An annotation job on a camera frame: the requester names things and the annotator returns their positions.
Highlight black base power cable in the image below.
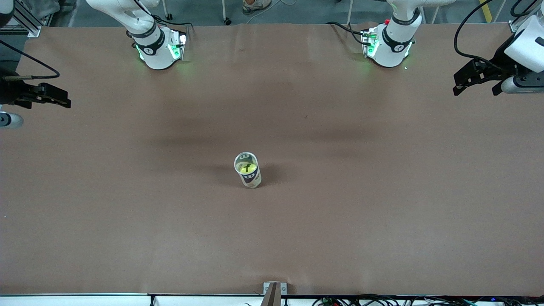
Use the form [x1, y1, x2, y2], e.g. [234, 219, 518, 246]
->
[326, 21, 367, 45]
[136, 0, 194, 32]

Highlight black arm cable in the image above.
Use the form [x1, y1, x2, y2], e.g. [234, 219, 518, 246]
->
[453, 0, 544, 64]
[0, 40, 60, 81]

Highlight white table edge rail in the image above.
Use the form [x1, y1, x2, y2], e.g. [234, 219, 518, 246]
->
[0, 294, 544, 306]

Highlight clear printed tennis ball can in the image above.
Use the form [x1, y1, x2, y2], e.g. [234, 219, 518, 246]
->
[234, 152, 262, 189]

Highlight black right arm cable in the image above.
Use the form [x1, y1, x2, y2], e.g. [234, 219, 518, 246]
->
[0, 40, 60, 81]

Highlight white floor cable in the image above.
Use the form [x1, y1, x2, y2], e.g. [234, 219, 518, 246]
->
[246, 0, 298, 24]

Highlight tangled cable bundle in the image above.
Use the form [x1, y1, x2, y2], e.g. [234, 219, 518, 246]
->
[312, 293, 544, 306]

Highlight person's beige shoe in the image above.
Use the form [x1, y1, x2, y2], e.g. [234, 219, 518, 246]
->
[242, 0, 272, 15]

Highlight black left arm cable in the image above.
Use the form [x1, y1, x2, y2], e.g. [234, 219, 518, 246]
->
[453, 0, 544, 64]

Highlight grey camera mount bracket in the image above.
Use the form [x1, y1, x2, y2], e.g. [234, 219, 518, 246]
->
[263, 281, 288, 306]

